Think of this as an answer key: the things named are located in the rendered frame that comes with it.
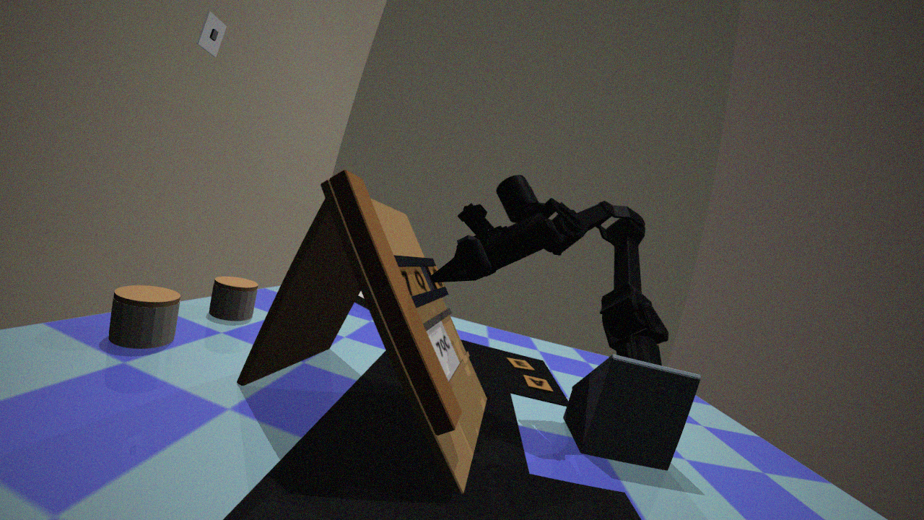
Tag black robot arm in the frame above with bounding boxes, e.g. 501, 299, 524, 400
458, 175, 669, 366

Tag tan letter tile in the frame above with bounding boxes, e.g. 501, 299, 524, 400
408, 266, 430, 294
425, 266, 445, 290
523, 375, 553, 394
399, 266, 419, 296
506, 357, 535, 372

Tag white paper ticket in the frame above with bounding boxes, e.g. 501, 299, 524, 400
427, 321, 460, 381

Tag grey cylindrical container with tan lid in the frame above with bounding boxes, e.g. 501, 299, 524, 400
209, 277, 258, 321
108, 285, 180, 349

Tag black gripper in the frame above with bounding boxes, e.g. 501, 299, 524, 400
430, 225, 526, 282

